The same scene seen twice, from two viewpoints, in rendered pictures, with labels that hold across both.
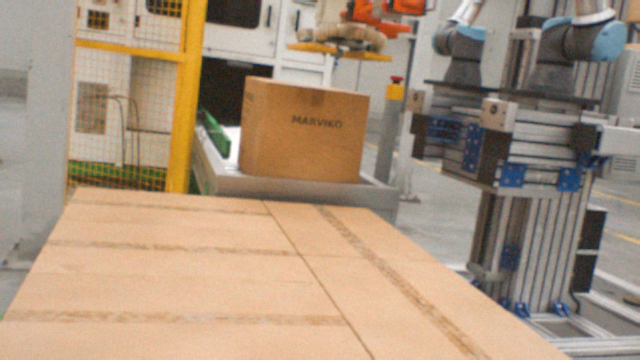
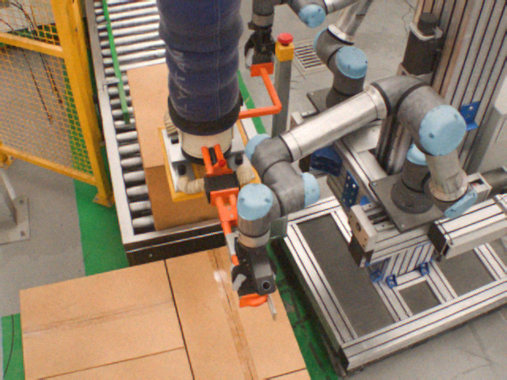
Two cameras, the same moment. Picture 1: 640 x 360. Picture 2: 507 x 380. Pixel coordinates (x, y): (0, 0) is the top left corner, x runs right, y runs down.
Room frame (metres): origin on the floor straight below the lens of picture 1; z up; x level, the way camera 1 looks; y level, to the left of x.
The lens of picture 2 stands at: (0.75, -0.14, 2.53)
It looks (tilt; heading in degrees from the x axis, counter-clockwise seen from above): 49 degrees down; 359
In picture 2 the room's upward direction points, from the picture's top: 2 degrees clockwise
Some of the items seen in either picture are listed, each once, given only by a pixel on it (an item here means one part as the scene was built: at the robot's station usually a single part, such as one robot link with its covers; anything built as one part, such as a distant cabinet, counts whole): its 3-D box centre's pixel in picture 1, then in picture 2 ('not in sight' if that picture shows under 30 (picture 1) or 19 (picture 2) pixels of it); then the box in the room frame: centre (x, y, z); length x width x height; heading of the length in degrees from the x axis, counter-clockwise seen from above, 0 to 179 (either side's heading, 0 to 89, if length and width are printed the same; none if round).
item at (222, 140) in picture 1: (206, 127); (103, 29); (3.59, 0.69, 0.60); 1.60 x 0.10 x 0.09; 16
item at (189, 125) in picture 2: not in sight; (205, 103); (2.13, -0.02, 1.32); 0.23 x 0.23 x 0.04
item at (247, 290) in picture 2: (403, 3); (249, 286); (1.55, -0.16, 1.20); 0.08 x 0.07 x 0.05; 14
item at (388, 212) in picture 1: (308, 216); (208, 242); (2.20, 0.01, 0.47); 0.70 x 0.03 x 0.15; 106
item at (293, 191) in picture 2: not in sight; (289, 189); (1.63, -0.24, 1.50); 0.11 x 0.11 x 0.08; 27
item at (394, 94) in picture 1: (379, 188); (279, 126); (2.89, -0.31, 0.50); 0.07 x 0.07 x 1.00; 16
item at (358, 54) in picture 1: (363, 52); (234, 147); (2.15, -0.10, 1.10); 0.34 x 0.10 x 0.05; 14
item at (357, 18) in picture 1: (363, 12); (222, 187); (1.89, -0.07, 1.20); 0.10 x 0.08 x 0.06; 104
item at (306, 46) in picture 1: (310, 44); (178, 157); (2.11, 0.08, 1.10); 0.34 x 0.10 x 0.05; 14
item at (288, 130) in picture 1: (296, 132); (186, 141); (2.53, 0.11, 0.75); 0.60 x 0.40 x 0.40; 15
